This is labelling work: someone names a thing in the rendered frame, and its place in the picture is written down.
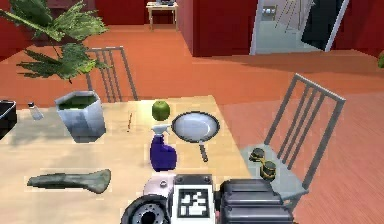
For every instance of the house plant in grey pot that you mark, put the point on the house plant in grey pot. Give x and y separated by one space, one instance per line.
81 118

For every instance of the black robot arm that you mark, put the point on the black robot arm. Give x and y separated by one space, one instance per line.
253 203

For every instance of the pale pink round vase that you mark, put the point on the pale pink round vase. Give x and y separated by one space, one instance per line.
155 186

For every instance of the blue spray bottle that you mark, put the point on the blue spray bottle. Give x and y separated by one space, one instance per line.
162 155

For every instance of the black frying pan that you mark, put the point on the black frying pan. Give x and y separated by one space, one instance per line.
195 126

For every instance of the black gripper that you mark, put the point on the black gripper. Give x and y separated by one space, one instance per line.
133 211

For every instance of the small pale wooden table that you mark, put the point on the small pale wooden table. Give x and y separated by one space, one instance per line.
162 7

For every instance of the green house plant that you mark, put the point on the green house plant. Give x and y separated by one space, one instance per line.
381 60

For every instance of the grey metal chair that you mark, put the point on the grey metal chair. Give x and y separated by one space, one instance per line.
293 186
125 71

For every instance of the black box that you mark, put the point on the black box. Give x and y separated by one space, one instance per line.
6 116

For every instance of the black room door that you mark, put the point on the black room door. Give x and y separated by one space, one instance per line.
321 23

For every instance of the grey green long vase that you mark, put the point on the grey green long vase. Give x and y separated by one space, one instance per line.
76 181

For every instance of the glass salt shaker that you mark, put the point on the glass salt shaker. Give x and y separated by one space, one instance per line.
35 112

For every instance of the green apple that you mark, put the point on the green apple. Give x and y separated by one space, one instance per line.
160 110

